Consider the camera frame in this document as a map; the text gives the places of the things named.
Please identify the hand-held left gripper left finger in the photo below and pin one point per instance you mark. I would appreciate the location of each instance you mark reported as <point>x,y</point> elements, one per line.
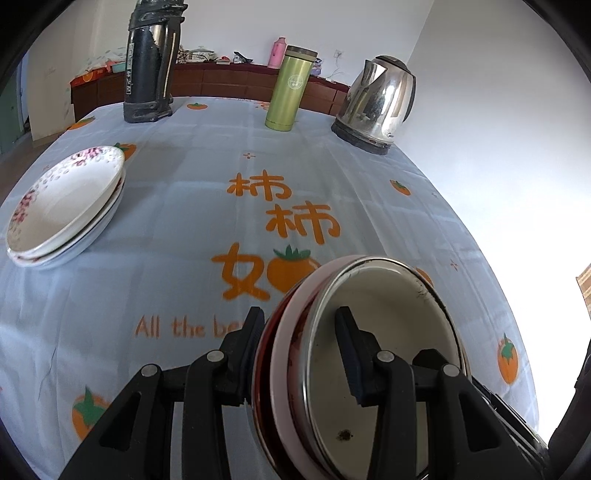
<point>244,364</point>

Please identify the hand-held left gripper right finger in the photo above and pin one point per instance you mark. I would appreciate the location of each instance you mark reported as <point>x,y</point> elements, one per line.
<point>358,364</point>

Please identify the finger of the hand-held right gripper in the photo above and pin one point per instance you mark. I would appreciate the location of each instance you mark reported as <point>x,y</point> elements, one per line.
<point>519,431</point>

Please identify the red plastic bowl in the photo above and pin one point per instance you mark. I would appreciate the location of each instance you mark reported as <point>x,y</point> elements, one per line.
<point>282,369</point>

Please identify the white enamel bowl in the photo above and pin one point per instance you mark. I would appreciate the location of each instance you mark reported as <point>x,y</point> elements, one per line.
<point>397,314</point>

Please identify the red floral plate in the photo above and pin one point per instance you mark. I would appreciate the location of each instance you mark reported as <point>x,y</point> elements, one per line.
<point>107,203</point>

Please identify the pink floral plate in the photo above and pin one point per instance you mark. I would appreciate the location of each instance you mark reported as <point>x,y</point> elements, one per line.
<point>60,207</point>

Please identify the bamboo window blind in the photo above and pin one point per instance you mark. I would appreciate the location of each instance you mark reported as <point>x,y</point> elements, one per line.
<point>584,293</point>

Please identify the persimmon print tablecloth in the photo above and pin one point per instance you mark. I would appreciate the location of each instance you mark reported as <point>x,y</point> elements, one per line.
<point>184,161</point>

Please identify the black kettle base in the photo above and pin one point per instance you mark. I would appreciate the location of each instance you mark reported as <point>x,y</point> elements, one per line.
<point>360,141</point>

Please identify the steel electric kettle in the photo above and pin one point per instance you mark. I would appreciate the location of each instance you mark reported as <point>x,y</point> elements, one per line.
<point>378,97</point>

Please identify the green thermos bottle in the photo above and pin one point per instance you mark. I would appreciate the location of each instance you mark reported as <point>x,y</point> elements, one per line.
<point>288,92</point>

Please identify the brown wooden sideboard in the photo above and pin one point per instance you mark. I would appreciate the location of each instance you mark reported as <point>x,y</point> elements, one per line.
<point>221,83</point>

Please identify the small white bottle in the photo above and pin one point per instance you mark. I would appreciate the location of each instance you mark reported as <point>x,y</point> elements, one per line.
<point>317,68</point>

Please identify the black steel thermos flask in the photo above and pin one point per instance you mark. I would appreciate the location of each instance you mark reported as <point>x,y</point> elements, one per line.
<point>147,69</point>

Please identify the pink thermos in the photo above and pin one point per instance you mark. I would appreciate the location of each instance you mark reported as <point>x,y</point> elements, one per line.
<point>277,53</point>

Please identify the light blue basin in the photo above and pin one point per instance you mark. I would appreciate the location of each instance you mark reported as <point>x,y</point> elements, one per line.
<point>117,66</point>

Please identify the orange print box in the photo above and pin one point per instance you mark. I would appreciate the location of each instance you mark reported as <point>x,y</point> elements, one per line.
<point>84,77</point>

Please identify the mesh food cover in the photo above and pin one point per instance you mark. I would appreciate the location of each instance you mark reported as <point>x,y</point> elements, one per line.
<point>105,56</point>

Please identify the green door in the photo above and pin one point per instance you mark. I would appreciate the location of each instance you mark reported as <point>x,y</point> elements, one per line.
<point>9,120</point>

